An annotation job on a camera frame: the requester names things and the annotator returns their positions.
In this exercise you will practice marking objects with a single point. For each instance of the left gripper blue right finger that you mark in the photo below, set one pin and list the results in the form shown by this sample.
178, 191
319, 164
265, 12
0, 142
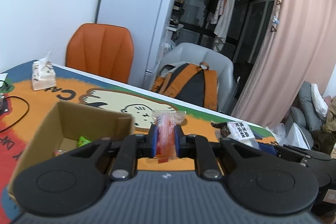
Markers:
180, 141

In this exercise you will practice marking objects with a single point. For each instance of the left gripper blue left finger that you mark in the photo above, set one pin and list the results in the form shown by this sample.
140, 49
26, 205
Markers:
153, 136

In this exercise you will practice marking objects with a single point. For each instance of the orange-red jelly snack packet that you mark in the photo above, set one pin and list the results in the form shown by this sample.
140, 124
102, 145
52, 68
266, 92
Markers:
164, 133

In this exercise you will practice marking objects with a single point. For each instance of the white labelled snack pack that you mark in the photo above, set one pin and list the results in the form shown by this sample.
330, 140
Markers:
240, 131

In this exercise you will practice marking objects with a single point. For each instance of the green snack packet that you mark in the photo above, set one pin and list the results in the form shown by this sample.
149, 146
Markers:
83, 141

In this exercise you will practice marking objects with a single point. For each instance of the grey sofa cushions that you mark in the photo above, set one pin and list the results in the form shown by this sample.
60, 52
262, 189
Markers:
311, 120

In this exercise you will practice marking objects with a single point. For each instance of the orange black backpack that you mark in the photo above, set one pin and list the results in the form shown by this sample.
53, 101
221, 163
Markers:
196, 84

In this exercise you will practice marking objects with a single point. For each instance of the grey armchair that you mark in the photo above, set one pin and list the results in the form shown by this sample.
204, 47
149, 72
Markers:
195, 54

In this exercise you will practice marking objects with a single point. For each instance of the brown cardboard box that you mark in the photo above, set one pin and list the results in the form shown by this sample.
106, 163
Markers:
61, 129

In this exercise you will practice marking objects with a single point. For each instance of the orange chair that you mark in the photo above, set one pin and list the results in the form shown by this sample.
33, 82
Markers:
101, 49

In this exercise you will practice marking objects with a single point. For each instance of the white hanging towel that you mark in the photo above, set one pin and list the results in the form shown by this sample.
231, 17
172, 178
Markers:
223, 25

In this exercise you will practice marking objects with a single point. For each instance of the pink curtain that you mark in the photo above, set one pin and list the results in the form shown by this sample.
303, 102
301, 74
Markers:
299, 47

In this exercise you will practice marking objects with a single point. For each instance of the tissue pack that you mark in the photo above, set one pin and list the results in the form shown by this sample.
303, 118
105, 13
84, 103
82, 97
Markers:
43, 74

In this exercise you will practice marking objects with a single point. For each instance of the colourful cartoon table mat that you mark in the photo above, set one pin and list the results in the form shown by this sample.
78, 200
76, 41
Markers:
37, 124

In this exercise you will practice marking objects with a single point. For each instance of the white refrigerator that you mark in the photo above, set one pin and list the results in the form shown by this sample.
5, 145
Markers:
147, 21

